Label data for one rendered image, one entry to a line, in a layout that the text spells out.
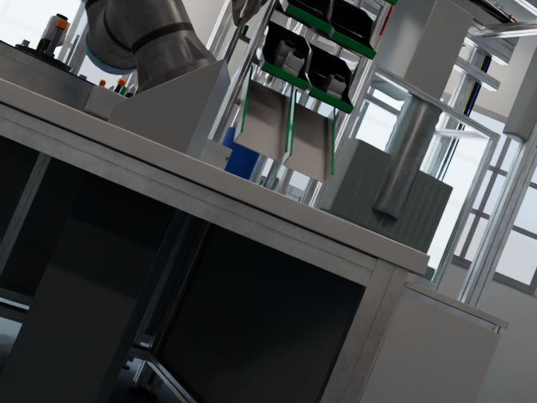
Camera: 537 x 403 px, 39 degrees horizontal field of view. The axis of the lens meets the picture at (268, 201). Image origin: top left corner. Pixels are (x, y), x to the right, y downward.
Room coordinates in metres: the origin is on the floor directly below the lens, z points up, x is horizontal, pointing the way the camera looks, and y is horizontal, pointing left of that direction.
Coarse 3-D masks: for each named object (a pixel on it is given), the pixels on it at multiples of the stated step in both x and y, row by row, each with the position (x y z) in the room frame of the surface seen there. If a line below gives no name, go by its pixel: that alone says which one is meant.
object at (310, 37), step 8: (296, 32) 3.23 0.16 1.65; (304, 32) 3.22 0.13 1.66; (312, 32) 3.23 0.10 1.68; (312, 40) 3.24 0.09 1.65; (288, 88) 3.22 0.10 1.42; (296, 88) 3.24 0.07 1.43; (264, 160) 3.23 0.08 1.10; (256, 168) 3.22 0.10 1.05; (264, 168) 3.24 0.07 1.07; (256, 176) 3.24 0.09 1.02
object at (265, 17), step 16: (272, 0) 2.02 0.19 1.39; (384, 16) 2.17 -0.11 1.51; (240, 32) 2.18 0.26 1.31; (256, 32) 2.03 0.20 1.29; (256, 48) 2.03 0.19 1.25; (336, 48) 2.32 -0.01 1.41; (240, 80) 2.03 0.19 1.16; (352, 80) 2.17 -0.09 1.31; (352, 96) 2.17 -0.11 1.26; (224, 112) 2.02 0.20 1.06; (336, 112) 2.18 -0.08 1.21; (224, 128) 2.03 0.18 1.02; (336, 128) 2.17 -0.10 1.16; (288, 176) 2.32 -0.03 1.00; (304, 192) 2.18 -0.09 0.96
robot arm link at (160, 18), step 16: (112, 0) 1.32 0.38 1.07; (128, 0) 1.29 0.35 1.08; (144, 0) 1.28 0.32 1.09; (160, 0) 1.29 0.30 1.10; (176, 0) 1.31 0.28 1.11; (112, 16) 1.34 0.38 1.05; (128, 16) 1.30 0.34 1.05; (144, 16) 1.28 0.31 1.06; (160, 16) 1.28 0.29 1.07; (176, 16) 1.30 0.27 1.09; (112, 32) 1.36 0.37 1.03; (128, 32) 1.31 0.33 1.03; (144, 32) 1.29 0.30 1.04; (128, 48) 1.38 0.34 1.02
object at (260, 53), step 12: (276, 24) 2.16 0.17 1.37; (264, 36) 2.06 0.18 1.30; (276, 36) 2.18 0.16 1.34; (288, 36) 2.18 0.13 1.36; (300, 36) 2.18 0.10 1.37; (264, 48) 2.01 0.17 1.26; (300, 48) 2.17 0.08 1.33; (264, 60) 1.94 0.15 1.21; (276, 72) 1.94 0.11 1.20; (300, 72) 2.07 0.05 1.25; (300, 84) 1.96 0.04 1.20
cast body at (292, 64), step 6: (288, 54) 1.96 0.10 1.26; (294, 54) 1.96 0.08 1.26; (300, 54) 1.96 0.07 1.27; (288, 60) 1.95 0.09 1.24; (294, 60) 1.95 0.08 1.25; (300, 60) 1.95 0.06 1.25; (282, 66) 1.97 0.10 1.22; (288, 66) 1.96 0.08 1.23; (294, 66) 1.96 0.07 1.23; (300, 66) 1.96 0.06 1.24; (288, 72) 1.96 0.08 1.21; (294, 72) 1.95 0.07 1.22
